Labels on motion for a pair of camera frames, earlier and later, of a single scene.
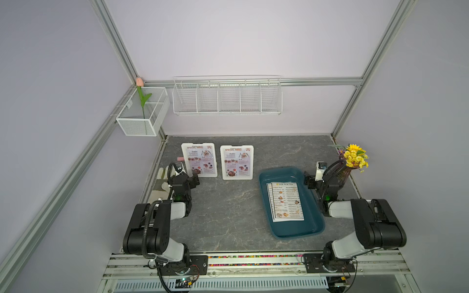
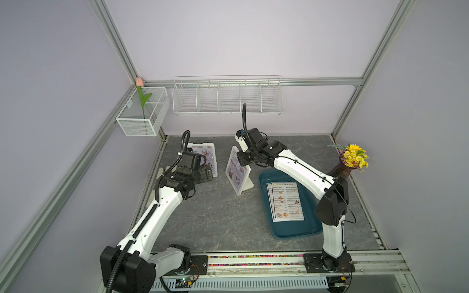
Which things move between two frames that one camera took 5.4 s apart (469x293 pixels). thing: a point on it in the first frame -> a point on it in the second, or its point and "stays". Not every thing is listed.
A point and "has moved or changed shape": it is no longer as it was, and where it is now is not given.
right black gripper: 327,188 -> 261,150
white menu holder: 201,158 stays
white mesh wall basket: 143,112 stays
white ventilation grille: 164,285 stays
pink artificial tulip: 140,83 stays
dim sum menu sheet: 285,201 stays
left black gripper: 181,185 -> 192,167
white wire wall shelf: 228,95 stays
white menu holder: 237,162 has moved or changed shape
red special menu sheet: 237,162 has moved or changed shape
